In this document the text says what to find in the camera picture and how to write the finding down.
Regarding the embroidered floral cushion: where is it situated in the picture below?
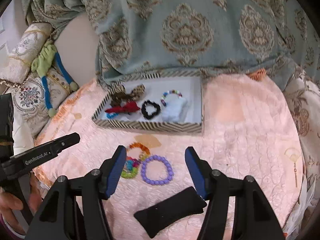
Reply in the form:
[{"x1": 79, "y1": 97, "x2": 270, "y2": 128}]
[{"x1": 7, "y1": 68, "x2": 71, "y2": 139}]

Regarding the leopard print hair bow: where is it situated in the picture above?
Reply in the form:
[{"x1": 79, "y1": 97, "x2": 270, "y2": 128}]
[{"x1": 110, "y1": 84, "x2": 145, "y2": 107}]

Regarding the black velvet pouch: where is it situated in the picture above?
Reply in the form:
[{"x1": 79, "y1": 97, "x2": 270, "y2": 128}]
[{"x1": 134, "y1": 186, "x2": 207, "y2": 238}]

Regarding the green rainbow bead bracelet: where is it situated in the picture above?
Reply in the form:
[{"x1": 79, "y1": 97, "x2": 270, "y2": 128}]
[{"x1": 120, "y1": 155, "x2": 142, "y2": 180}]

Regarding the green blue plush toy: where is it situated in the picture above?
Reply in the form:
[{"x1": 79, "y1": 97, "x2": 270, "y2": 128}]
[{"x1": 31, "y1": 40, "x2": 78, "y2": 118}]

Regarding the person's left hand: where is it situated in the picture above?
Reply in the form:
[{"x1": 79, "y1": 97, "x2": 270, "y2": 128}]
[{"x1": 1, "y1": 173, "x2": 42, "y2": 237}]

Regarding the beige pillow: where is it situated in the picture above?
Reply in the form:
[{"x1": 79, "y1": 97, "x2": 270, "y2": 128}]
[{"x1": 55, "y1": 12, "x2": 99, "y2": 86}]

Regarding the striped cardboard tray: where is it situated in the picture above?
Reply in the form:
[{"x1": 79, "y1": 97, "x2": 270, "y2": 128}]
[{"x1": 92, "y1": 71, "x2": 203, "y2": 134}]

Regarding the pink satin quilted cover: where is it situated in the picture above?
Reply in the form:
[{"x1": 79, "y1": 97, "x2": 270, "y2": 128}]
[{"x1": 35, "y1": 75, "x2": 303, "y2": 239}]

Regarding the gold fan tassel earring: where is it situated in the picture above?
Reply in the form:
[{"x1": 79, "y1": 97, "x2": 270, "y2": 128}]
[{"x1": 284, "y1": 147, "x2": 300, "y2": 188}]

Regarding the multicolour bead bracelet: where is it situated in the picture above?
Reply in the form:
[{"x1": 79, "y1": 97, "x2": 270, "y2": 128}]
[{"x1": 160, "y1": 89, "x2": 183, "y2": 107}]

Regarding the teal damask blanket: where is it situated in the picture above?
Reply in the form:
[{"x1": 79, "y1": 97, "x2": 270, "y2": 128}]
[{"x1": 22, "y1": 0, "x2": 319, "y2": 88}]

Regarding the red velvet hair bow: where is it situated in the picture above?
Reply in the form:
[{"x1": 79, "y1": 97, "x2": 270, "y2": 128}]
[{"x1": 105, "y1": 101, "x2": 140, "y2": 113}]

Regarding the orange amber bead bracelet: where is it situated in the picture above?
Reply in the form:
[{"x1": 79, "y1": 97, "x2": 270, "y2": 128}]
[{"x1": 128, "y1": 141, "x2": 151, "y2": 162}]

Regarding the cream bolster pillow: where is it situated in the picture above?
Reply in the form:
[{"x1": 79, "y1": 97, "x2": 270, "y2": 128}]
[{"x1": 1, "y1": 22, "x2": 53, "y2": 84}]

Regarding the white fluffy scrunchie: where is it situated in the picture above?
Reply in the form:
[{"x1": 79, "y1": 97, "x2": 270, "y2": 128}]
[{"x1": 161, "y1": 94, "x2": 188, "y2": 122}]

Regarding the purple bead bracelet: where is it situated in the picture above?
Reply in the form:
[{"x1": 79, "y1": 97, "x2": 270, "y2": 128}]
[{"x1": 140, "y1": 154, "x2": 174, "y2": 186}]

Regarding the black scrunchie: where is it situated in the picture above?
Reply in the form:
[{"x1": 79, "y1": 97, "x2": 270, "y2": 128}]
[{"x1": 141, "y1": 100, "x2": 161, "y2": 120}]

